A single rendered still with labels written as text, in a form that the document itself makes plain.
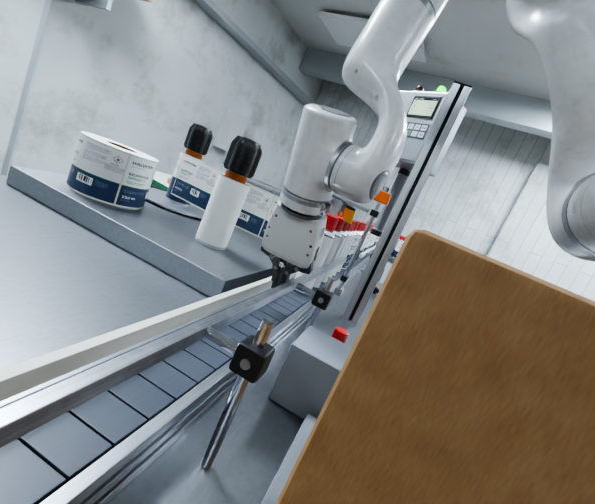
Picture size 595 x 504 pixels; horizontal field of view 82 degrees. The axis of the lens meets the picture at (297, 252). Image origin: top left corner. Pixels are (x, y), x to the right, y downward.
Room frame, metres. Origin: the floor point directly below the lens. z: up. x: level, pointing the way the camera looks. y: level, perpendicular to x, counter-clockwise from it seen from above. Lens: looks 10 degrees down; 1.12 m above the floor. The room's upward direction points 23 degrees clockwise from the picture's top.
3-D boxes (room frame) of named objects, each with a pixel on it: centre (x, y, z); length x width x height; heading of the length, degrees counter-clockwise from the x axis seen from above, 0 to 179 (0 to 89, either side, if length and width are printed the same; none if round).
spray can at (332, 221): (0.84, -0.05, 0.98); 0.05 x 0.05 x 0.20
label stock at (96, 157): (0.96, 0.57, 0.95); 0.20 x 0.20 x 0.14
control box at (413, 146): (1.01, -0.17, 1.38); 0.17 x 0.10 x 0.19; 41
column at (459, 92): (0.94, -0.21, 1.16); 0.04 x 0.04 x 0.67; 76
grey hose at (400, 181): (1.06, -0.20, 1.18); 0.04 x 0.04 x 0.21
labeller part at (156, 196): (1.25, 0.48, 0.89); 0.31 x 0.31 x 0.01
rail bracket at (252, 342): (0.30, 0.02, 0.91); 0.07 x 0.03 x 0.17; 76
